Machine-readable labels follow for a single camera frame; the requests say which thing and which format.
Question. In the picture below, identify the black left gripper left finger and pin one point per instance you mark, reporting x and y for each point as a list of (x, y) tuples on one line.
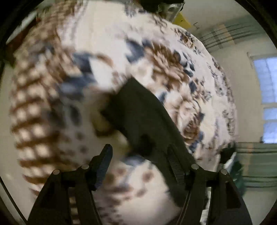
[(52, 205)]

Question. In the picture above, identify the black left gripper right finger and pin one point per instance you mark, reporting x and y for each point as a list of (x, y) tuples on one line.
[(209, 196)]

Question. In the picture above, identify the black garment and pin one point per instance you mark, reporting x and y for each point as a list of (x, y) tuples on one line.
[(143, 120)]

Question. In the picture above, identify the black clothes pile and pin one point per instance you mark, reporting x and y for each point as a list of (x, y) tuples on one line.
[(152, 5)]

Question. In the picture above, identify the dark green quilt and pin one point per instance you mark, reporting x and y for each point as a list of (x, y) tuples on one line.
[(230, 161)]

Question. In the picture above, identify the right teal striped curtain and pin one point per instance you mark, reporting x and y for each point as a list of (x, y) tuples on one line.
[(259, 164)]

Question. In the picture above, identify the teal striped curtain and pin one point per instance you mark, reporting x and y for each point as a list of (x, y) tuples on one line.
[(230, 33), (259, 164)]

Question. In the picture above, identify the white framed window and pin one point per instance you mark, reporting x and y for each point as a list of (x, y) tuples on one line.
[(265, 68)]

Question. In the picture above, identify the floral white bed blanket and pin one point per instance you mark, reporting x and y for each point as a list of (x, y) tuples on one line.
[(92, 73)]

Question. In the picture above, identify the left teal striped curtain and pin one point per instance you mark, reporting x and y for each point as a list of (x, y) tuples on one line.
[(230, 33)]

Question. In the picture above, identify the yellow cardboard box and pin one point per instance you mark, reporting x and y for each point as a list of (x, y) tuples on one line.
[(181, 21)]

